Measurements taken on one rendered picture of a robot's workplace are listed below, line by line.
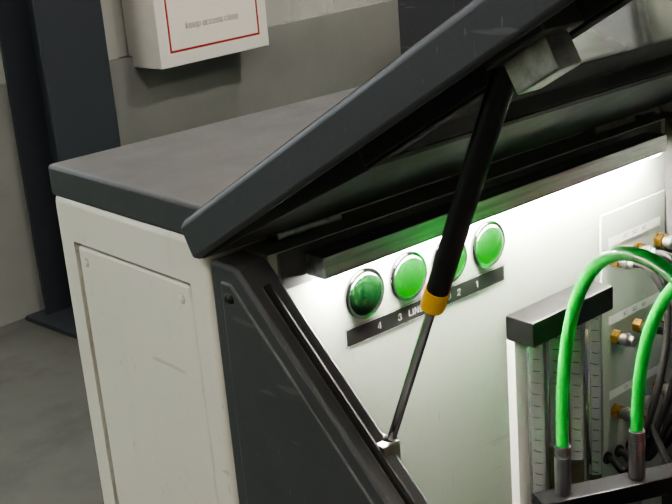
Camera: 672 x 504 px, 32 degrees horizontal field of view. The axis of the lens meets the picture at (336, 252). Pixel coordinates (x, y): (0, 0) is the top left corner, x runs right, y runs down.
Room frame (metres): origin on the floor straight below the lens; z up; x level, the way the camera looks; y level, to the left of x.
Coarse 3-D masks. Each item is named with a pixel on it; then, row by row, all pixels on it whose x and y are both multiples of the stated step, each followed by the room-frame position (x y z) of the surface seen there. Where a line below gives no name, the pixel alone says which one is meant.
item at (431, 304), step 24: (504, 72) 0.76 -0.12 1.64; (504, 96) 0.76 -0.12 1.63; (480, 120) 0.78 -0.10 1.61; (480, 144) 0.78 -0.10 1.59; (480, 168) 0.78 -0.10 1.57; (456, 192) 0.80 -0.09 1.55; (480, 192) 0.80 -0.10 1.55; (456, 216) 0.80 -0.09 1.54; (456, 240) 0.81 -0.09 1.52; (456, 264) 0.82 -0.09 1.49; (432, 288) 0.83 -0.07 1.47; (432, 312) 0.83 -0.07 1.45; (408, 384) 0.87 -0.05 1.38
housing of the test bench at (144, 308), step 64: (192, 128) 1.35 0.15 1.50; (256, 128) 1.32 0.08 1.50; (64, 192) 1.20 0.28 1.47; (128, 192) 1.11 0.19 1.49; (192, 192) 1.06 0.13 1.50; (128, 256) 1.12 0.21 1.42; (192, 256) 1.03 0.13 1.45; (128, 320) 1.14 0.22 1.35; (192, 320) 1.04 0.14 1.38; (128, 384) 1.15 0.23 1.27; (192, 384) 1.05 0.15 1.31; (128, 448) 1.17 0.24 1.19; (192, 448) 1.07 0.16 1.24
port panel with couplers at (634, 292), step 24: (600, 216) 1.32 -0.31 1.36; (624, 216) 1.35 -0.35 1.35; (648, 216) 1.38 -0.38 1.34; (600, 240) 1.32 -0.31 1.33; (624, 240) 1.35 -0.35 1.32; (648, 240) 1.38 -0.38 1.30; (624, 264) 1.31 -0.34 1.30; (624, 288) 1.35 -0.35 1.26; (648, 288) 1.38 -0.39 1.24; (624, 312) 1.35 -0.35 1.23; (648, 312) 1.38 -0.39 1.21; (624, 336) 1.32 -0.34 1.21; (624, 360) 1.35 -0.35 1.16; (624, 384) 1.35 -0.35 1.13; (648, 384) 1.38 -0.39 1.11; (624, 408) 1.33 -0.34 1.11; (624, 432) 1.35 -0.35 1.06
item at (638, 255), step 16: (608, 256) 1.04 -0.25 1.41; (624, 256) 1.02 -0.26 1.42; (640, 256) 0.99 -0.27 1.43; (656, 256) 0.98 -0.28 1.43; (592, 272) 1.07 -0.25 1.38; (656, 272) 0.97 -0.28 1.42; (576, 288) 1.10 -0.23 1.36; (576, 304) 1.11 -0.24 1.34; (576, 320) 1.12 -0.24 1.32; (560, 352) 1.13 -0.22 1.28; (560, 368) 1.14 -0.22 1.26; (560, 384) 1.14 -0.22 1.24; (560, 400) 1.14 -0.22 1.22; (560, 416) 1.14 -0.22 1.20; (560, 432) 1.14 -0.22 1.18; (560, 448) 1.14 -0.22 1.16
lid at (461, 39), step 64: (512, 0) 0.71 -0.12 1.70; (576, 0) 0.76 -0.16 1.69; (640, 0) 0.85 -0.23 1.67; (448, 64) 0.75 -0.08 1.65; (512, 64) 0.74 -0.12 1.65; (576, 64) 0.73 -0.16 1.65; (640, 64) 1.15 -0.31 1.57; (320, 128) 0.85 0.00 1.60; (384, 128) 0.80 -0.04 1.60; (448, 128) 0.97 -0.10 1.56; (512, 128) 1.06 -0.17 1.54; (576, 128) 1.29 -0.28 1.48; (256, 192) 0.92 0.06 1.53; (320, 192) 0.94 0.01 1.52; (384, 192) 1.10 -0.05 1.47
